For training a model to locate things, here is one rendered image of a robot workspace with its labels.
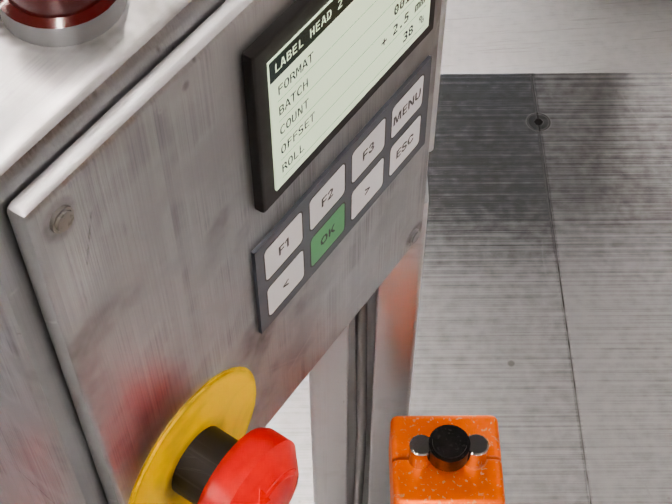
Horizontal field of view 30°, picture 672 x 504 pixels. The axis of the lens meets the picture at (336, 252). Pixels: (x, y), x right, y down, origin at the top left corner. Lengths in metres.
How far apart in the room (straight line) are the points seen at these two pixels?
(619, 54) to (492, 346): 0.34
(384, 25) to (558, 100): 0.82
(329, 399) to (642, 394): 0.45
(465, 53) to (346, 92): 0.85
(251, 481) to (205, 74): 0.13
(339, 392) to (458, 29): 0.69
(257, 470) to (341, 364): 0.19
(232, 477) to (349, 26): 0.13
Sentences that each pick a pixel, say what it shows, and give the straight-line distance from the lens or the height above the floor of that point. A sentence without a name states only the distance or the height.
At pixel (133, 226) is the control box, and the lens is 0.27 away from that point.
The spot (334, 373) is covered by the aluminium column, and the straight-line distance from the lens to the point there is 0.54.
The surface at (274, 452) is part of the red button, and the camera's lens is 0.35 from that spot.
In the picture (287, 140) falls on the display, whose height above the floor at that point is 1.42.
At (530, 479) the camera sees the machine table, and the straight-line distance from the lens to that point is 0.93.
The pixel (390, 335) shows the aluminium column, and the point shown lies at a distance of 0.51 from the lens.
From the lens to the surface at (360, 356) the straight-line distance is 0.53.
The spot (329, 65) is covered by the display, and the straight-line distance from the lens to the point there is 0.31.
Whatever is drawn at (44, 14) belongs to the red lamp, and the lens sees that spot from 0.26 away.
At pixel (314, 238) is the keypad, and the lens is 0.36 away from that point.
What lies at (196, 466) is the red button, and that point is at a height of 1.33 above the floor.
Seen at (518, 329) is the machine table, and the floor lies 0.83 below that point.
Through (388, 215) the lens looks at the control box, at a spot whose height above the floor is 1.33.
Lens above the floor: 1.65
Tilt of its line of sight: 54 degrees down
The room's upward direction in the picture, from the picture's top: straight up
